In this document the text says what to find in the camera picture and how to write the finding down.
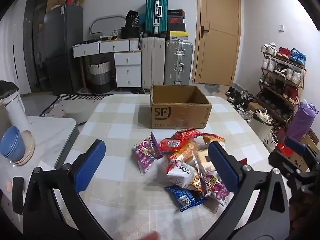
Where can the black shoe box red label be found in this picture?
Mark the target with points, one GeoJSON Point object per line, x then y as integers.
{"type": "Point", "coordinates": [176, 13]}

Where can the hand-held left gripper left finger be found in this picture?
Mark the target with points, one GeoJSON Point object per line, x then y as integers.
{"type": "Point", "coordinates": [91, 162]}

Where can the woven laundry basket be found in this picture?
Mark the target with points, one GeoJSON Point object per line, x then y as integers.
{"type": "Point", "coordinates": [100, 77]}

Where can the yellow shoe box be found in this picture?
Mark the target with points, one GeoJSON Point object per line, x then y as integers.
{"type": "Point", "coordinates": [177, 35]}

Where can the white light switch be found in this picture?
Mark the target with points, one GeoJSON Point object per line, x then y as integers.
{"type": "Point", "coordinates": [281, 28]}

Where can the stacked blue and beige bowls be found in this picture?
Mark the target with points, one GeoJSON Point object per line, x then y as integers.
{"type": "Point", "coordinates": [11, 145]}

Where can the metal shoe rack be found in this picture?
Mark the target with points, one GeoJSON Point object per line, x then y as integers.
{"type": "Point", "coordinates": [275, 115]}

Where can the red noodle snack packet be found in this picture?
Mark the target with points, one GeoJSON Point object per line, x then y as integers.
{"type": "Point", "coordinates": [186, 133]}

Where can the beige ceramic dish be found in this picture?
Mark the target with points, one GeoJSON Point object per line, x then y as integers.
{"type": "Point", "coordinates": [28, 145]}

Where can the round pale pouf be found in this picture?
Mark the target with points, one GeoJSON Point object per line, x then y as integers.
{"type": "Point", "coordinates": [80, 112]}

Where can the white waste bin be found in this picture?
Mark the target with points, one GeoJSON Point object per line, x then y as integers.
{"type": "Point", "coordinates": [260, 130]}

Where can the black white shoes pile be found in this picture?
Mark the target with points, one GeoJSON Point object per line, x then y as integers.
{"type": "Point", "coordinates": [240, 100]}

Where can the purple grape snack packet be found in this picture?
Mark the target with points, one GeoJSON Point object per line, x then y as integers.
{"type": "Point", "coordinates": [146, 152]}
{"type": "Point", "coordinates": [216, 191]}

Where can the wooden door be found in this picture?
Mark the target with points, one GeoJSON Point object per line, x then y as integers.
{"type": "Point", "coordinates": [220, 55]}

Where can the orange patterned snack packet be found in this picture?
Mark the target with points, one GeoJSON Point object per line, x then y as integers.
{"type": "Point", "coordinates": [212, 138]}

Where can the purple fabric bag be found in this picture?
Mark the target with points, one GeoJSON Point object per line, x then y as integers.
{"type": "Point", "coordinates": [302, 120]}

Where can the oval grey framed mirror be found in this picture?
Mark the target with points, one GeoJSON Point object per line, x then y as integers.
{"type": "Point", "coordinates": [105, 26]}

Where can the white drawer desk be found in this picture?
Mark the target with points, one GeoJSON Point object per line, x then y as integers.
{"type": "Point", "coordinates": [127, 67]}

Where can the black storage box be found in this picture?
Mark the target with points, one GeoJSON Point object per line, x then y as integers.
{"type": "Point", "coordinates": [130, 32]}

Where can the black rectangular object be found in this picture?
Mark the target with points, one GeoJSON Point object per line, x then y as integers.
{"type": "Point", "coordinates": [18, 195]}

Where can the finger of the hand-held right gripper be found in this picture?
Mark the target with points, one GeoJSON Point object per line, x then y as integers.
{"type": "Point", "coordinates": [296, 144]}
{"type": "Point", "coordinates": [282, 160]}

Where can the plain black shoe box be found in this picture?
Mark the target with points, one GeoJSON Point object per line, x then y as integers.
{"type": "Point", "coordinates": [176, 27]}

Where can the blue snack packet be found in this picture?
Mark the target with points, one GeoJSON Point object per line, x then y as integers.
{"type": "Point", "coordinates": [183, 196]}

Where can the orange bread packet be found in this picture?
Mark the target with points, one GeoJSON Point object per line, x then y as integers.
{"type": "Point", "coordinates": [186, 152]}

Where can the black paper bag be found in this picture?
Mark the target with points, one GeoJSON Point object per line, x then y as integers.
{"type": "Point", "coordinates": [131, 20]}

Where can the white cylindrical appliance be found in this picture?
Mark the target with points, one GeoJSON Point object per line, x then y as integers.
{"type": "Point", "coordinates": [16, 112]}

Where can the shoe rack with shoes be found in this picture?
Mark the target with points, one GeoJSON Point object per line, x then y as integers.
{"type": "Point", "coordinates": [290, 73]}

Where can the tall dark cabinet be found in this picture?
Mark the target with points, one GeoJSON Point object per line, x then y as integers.
{"type": "Point", "coordinates": [37, 42]}

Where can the clear cracker packet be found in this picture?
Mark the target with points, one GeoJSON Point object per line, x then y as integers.
{"type": "Point", "coordinates": [202, 158]}

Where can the black white patterned rug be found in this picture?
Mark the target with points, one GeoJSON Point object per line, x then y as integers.
{"type": "Point", "coordinates": [52, 105]}

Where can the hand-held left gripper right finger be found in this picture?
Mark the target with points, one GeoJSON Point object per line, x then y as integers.
{"type": "Point", "coordinates": [222, 165]}

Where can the brown cardboard box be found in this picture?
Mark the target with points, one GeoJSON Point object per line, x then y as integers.
{"type": "Point", "coordinates": [180, 116]}

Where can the white noodle snack packet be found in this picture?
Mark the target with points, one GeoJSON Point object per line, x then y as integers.
{"type": "Point", "coordinates": [180, 173]}

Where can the beige suitcase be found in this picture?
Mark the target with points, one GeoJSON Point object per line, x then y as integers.
{"type": "Point", "coordinates": [152, 62]}

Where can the grey floor mat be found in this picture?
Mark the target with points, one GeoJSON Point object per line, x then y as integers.
{"type": "Point", "coordinates": [212, 88]}

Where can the silver suitcase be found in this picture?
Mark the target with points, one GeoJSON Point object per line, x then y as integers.
{"type": "Point", "coordinates": [172, 62]}

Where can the teal suitcase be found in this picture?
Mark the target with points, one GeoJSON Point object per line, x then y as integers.
{"type": "Point", "coordinates": [151, 12]}

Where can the red black snack packet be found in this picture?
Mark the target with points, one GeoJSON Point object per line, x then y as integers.
{"type": "Point", "coordinates": [170, 145]}

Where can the grey refrigerator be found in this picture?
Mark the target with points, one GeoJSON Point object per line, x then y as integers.
{"type": "Point", "coordinates": [62, 42]}

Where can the brown carton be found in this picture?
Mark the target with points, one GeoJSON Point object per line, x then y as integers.
{"type": "Point", "coordinates": [312, 140]}

